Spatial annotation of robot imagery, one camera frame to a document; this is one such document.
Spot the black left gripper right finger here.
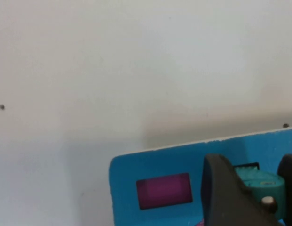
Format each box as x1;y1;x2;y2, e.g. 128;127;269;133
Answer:
277;154;292;226

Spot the blue wooden puzzle board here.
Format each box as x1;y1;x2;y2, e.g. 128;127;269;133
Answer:
109;127;292;226

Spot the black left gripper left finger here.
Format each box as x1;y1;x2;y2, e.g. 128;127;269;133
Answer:
201;154;282;226

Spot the teal fish numbered two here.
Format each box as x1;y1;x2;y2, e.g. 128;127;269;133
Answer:
234;166;285;221

